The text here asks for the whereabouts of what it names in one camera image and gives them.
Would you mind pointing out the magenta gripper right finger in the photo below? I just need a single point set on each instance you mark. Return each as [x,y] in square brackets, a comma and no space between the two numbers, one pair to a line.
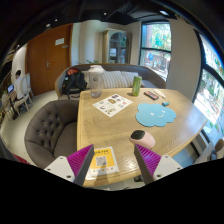
[153,166]

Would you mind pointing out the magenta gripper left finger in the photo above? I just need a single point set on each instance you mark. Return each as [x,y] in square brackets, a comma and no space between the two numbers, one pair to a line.
[73,167]

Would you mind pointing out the pink and black computer mouse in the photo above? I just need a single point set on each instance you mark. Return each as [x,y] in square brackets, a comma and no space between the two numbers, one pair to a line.
[143,138]

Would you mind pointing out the blue cloud-shaped mouse pad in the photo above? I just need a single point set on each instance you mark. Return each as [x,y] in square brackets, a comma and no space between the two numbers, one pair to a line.
[151,115]

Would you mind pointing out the yellow QR code card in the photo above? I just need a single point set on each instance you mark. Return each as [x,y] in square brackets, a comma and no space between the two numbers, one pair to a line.
[103,162]

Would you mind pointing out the grey tufted armchair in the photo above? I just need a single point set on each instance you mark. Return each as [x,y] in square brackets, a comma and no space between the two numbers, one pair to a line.
[52,132]

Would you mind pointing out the small blue eraser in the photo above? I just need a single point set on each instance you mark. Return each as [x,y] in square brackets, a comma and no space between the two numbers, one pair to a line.
[165,104]

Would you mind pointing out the wooden chair at right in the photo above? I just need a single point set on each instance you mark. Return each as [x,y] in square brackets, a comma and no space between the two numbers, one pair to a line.
[218,151]

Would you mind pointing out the black makeup palette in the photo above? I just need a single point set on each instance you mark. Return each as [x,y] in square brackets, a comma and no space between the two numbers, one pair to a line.
[151,95]

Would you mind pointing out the white sticker sheet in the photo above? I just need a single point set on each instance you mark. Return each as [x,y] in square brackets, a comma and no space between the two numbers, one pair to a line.
[112,105]

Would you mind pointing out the white pen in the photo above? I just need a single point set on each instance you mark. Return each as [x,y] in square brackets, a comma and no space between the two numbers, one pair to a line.
[159,93]

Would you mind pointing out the black and orange backpack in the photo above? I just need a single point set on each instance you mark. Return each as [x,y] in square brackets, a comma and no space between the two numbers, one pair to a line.
[74,82]

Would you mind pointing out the green drink can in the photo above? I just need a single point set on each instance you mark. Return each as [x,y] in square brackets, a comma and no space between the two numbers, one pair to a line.
[136,85]

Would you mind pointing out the grey sofa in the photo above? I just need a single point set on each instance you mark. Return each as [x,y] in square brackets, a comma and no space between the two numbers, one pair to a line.
[150,79]

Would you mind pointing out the striped cushion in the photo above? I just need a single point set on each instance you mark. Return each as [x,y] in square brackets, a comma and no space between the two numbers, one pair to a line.
[117,79]

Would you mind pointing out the clear plastic water bottle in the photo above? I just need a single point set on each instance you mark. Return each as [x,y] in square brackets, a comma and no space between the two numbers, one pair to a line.
[95,80]

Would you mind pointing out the white chair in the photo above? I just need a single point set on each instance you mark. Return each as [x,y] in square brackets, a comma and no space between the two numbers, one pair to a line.
[26,97]

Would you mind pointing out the laptop on far desk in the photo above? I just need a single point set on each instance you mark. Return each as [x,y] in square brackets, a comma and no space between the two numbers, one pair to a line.
[10,88]

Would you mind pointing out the seated person in white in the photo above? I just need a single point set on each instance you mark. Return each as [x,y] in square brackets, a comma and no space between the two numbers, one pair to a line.
[18,86]

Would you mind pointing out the wooden door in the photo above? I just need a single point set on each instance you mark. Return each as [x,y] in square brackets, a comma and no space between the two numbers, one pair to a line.
[48,55]

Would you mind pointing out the glass-door cabinet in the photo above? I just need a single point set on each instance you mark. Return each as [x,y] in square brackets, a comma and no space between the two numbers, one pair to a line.
[116,46]

